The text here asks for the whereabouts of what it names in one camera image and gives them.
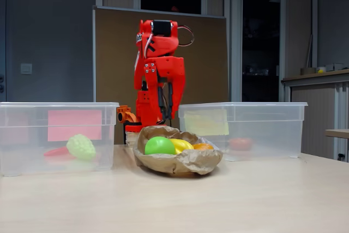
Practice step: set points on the black caster wheel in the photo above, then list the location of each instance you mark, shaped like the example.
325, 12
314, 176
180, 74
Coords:
341, 156

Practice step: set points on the white light switch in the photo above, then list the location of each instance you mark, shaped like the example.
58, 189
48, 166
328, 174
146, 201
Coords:
26, 68

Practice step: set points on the grey cabinet with wooden top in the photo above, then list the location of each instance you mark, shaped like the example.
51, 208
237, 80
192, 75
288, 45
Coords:
313, 113

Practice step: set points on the small wooden side table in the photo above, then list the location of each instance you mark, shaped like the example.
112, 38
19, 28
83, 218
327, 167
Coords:
338, 133

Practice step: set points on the brown toy donut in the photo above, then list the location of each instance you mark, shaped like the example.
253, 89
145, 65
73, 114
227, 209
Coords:
240, 144

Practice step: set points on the pink paper sheet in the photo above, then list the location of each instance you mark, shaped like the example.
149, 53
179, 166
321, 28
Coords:
73, 122

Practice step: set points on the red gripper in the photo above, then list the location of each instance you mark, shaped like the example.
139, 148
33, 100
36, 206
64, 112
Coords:
169, 67

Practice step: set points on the clear plastic bin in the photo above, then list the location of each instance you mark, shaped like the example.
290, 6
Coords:
24, 148
272, 124

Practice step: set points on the red toy chili pepper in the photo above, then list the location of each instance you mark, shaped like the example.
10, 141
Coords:
56, 152

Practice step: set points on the red robot arm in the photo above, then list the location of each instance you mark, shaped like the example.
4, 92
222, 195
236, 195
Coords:
147, 102

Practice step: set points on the crumpled brown paper bag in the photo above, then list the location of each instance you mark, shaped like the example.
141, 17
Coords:
185, 163

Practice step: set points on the orange clamp with round hole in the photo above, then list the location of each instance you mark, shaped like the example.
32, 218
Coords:
125, 113

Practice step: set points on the yellow-green paper sheet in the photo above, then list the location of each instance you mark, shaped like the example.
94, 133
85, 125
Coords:
204, 122

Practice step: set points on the wooden base block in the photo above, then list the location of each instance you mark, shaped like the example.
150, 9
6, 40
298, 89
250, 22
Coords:
132, 138

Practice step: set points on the green toy apple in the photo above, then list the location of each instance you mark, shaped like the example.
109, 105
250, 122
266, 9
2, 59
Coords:
159, 145

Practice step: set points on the orange toy croissant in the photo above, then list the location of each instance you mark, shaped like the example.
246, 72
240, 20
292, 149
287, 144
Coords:
203, 146

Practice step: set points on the brown cork board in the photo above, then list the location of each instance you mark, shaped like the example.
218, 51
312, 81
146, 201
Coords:
114, 61

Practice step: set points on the light green toy grapes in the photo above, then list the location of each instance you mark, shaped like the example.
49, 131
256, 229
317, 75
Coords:
81, 148

